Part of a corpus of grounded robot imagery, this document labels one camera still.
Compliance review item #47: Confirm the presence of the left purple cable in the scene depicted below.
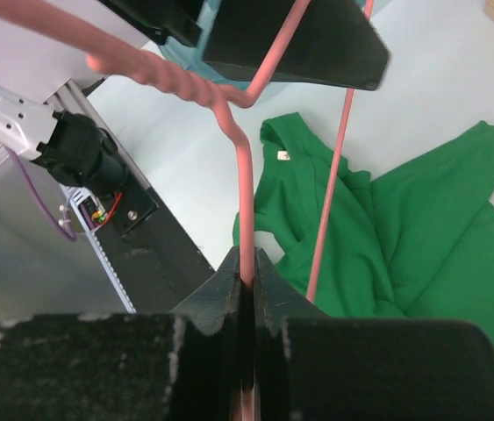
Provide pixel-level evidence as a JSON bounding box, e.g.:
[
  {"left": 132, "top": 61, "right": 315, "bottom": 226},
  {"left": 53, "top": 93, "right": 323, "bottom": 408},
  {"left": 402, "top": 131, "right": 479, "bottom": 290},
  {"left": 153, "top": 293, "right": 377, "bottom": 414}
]
[{"left": 3, "top": 146, "right": 79, "bottom": 243}]

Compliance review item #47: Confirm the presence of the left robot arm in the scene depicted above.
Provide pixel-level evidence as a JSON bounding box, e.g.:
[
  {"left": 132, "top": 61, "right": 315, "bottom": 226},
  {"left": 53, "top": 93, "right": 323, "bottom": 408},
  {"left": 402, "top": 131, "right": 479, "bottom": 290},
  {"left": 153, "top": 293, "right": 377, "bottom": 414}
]
[{"left": 0, "top": 1, "right": 389, "bottom": 199}]

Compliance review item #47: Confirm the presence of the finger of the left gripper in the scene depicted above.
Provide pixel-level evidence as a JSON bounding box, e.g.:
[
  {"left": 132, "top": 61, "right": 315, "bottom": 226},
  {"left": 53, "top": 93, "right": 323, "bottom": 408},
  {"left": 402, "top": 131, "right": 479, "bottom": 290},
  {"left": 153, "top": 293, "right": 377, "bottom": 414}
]
[
  {"left": 99, "top": 0, "right": 204, "bottom": 47},
  {"left": 203, "top": 0, "right": 390, "bottom": 90}
]

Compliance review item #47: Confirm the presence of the teal plastic bin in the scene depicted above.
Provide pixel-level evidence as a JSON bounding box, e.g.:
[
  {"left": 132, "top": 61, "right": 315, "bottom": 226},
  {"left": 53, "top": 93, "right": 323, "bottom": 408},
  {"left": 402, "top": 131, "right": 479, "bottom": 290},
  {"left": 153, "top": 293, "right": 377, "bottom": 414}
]
[{"left": 159, "top": 0, "right": 250, "bottom": 91}]

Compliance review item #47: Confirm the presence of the white cable duct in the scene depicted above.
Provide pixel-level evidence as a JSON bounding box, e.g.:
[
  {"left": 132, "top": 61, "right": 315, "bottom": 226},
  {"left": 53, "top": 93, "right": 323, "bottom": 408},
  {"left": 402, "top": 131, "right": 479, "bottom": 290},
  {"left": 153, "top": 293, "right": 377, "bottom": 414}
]
[{"left": 61, "top": 185, "right": 136, "bottom": 313}]

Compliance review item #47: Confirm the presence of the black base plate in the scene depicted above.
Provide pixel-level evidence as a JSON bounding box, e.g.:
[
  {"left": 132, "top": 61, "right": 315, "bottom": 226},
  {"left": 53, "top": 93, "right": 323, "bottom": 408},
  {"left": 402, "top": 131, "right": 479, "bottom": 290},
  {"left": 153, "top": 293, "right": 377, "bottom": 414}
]
[{"left": 92, "top": 144, "right": 217, "bottom": 313}]

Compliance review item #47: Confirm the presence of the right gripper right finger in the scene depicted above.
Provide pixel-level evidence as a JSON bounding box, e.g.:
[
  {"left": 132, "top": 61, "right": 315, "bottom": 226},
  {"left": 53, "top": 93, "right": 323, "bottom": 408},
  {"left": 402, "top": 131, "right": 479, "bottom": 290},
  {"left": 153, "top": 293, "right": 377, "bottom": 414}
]
[{"left": 254, "top": 249, "right": 494, "bottom": 420}]

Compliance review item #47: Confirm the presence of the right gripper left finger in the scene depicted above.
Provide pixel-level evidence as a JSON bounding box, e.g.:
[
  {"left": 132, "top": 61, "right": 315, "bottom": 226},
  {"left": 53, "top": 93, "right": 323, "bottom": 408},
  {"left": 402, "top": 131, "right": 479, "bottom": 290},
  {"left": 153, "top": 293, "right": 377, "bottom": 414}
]
[{"left": 0, "top": 249, "right": 240, "bottom": 420}]

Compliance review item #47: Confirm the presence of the pink wire hanger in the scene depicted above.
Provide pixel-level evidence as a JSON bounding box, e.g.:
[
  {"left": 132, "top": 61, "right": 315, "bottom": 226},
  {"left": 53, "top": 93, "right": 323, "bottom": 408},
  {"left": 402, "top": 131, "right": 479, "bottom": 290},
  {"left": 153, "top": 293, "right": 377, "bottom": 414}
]
[{"left": 0, "top": 0, "right": 376, "bottom": 421}]

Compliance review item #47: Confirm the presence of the green tank top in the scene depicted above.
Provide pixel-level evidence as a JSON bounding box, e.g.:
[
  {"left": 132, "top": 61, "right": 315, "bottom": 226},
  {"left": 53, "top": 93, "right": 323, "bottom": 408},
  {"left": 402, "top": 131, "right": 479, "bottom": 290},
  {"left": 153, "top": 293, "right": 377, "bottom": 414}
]
[{"left": 254, "top": 113, "right": 494, "bottom": 343}]

